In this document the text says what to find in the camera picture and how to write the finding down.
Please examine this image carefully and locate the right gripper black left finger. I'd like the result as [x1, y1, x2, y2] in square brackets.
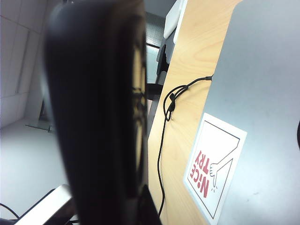
[44, 0, 141, 225]

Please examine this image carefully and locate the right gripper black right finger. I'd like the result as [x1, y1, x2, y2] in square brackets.
[138, 184, 162, 225]

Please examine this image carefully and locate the black charging cable silver plug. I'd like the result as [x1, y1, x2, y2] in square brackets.
[157, 75, 213, 218]

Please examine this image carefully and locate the white nice try sticker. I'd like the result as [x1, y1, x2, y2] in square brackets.
[182, 112, 248, 222]

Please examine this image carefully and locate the silver Dell laptop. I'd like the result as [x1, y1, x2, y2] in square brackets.
[182, 0, 300, 225]

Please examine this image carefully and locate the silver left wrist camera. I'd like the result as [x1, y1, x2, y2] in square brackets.
[17, 184, 78, 225]

